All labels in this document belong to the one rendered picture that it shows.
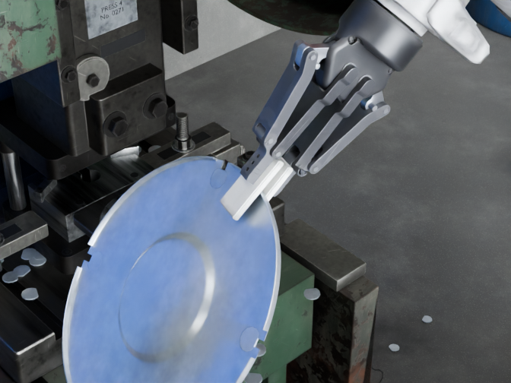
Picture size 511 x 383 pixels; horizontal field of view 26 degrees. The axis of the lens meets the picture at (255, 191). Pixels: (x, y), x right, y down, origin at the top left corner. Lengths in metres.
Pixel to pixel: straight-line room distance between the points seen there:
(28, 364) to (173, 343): 0.39
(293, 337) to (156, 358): 0.56
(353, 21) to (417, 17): 0.06
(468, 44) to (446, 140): 1.99
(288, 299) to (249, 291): 0.53
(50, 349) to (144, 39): 0.40
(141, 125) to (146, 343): 0.37
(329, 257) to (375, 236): 1.06
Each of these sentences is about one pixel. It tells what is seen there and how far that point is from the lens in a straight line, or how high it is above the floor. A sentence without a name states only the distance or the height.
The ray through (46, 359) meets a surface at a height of 0.67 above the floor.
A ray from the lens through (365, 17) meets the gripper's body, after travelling 1.00.
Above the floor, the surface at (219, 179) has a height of 1.02.
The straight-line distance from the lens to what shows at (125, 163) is 1.53.
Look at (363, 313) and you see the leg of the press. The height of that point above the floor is 0.59.
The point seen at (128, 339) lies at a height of 0.90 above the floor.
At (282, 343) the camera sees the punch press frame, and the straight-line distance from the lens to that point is 1.59.
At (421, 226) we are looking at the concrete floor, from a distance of 2.68.
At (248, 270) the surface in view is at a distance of 1.02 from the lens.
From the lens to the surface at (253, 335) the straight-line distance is 0.99.
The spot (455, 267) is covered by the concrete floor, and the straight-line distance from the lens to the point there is 2.58.
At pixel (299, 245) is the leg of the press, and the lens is 1.60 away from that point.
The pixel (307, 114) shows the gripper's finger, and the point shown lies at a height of 1.12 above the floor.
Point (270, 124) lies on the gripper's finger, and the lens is 1.00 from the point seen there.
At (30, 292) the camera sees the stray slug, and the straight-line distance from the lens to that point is 1.46.
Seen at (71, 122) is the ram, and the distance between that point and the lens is 1.34.
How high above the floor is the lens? 1.67
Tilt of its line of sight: 37 degrees down
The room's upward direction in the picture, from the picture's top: straight up
